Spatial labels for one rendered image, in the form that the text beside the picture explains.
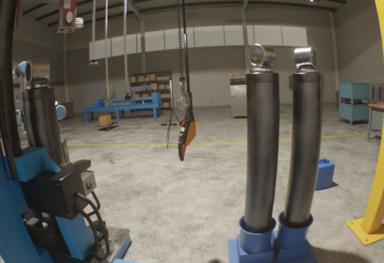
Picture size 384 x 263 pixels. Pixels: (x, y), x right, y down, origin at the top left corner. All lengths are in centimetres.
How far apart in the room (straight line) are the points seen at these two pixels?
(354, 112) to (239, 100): 456
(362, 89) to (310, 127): 683
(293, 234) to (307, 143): 72
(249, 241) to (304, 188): 57
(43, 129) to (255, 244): 161
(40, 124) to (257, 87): 126
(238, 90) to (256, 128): 727
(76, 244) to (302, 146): 141
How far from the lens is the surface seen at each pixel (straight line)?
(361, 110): 818
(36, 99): 124
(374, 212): 226
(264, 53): 128
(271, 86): 126
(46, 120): 125
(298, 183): 152
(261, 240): 166
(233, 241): 205
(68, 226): 105
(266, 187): 142
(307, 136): 140
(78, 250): 115
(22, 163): 98
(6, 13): 105
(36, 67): 129
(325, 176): 302
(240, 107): 858
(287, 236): 175
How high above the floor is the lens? 140
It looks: 9 degrees down
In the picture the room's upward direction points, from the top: 3 degrees counter-clockwise
